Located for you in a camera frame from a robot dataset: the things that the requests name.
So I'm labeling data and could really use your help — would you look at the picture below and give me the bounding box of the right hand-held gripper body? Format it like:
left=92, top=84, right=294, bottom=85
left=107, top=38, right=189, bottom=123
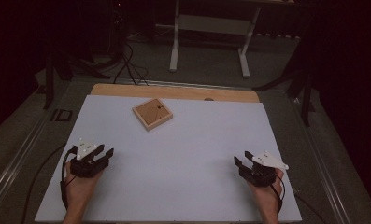
left=240, top=150, right=290, bottom=188

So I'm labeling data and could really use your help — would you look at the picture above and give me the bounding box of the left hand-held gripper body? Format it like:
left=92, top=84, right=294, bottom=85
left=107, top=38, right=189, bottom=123
left=69, top=137, right=109, bottom=178

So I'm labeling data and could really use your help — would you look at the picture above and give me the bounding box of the square wooden puzzle tray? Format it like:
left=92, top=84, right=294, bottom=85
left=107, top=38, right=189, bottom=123
left=132, top=97, right=174, bottom=132

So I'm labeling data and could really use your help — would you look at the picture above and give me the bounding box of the person's right hand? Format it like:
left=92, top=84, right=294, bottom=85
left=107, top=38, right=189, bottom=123
left=246, top=168, right=285, bottom=216

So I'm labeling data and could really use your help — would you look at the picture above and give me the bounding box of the person's left hand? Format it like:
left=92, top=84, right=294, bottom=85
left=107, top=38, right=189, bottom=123
left=64, top=161, right=104, bottom=216

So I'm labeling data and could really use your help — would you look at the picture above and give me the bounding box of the black floor socket plate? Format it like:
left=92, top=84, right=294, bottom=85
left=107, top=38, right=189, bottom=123
left=50, top=108, right=74, bottom=122

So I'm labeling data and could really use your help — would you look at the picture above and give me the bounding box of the black metal stand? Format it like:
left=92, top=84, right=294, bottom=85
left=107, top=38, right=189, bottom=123
left=42, top=46, right=111, bottom=110
left=252, top=40, right=317, bottom=128

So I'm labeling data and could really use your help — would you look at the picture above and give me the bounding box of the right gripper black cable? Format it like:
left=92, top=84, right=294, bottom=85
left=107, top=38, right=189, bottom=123
left=269, top=174, right=286, bottom=216

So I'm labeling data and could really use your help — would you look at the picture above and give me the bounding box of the short black floor cable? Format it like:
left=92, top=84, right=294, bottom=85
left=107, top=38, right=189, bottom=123
left=293, top=193, right=321, bottom=224

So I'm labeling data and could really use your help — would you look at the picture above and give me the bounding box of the long black floor cable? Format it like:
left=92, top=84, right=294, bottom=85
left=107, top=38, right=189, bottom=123
left=20, top=143, right=67, bottom=224

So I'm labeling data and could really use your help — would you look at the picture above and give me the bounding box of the metal floor rail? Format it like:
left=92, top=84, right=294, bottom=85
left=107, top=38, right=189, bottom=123
left=289, top=96, right=351, bottom=224
left=123, top=78, right=256, bottom=91
left=0, top=117, right=50, bottom=213

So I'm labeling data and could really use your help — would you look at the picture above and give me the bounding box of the bundle of black floor cables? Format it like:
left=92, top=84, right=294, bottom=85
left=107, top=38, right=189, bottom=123
left=112, top=40, right=150, bottom=87

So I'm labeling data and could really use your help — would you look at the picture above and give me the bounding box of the white metal desk frame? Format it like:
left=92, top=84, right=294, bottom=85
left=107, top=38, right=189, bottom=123
left=154, top=0, right=300, bottom=79

